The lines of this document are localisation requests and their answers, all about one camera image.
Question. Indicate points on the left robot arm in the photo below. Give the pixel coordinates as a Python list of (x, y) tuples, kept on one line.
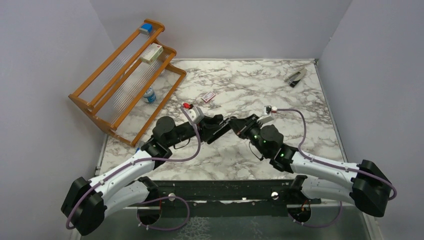
[(89, 202)]

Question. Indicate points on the red white staple box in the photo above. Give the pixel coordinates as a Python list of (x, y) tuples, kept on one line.
[(208, 96)]

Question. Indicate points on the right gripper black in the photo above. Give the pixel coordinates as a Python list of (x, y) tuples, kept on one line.
[(241, 126)]

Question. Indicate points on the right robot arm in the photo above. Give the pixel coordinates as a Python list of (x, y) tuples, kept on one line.
[(361, 184)]

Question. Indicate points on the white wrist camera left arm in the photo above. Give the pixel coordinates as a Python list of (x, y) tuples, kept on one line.
[(194, 112)]

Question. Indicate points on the blue white jar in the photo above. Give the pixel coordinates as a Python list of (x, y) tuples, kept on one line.
[(149, 96)]

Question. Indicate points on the blue grey eraser block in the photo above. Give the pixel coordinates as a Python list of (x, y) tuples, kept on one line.
[(145, 29)]

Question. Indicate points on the white red box on shelf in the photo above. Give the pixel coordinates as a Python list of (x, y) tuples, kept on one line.
[(151, 53)]

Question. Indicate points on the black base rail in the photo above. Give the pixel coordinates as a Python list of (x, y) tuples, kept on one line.
[(225, 198)]

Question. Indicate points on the orange wooden shelf rack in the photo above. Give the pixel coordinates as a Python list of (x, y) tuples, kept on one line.
[(112, 96)]

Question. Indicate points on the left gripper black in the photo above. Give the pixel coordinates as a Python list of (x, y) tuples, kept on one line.
[(206, 127)]

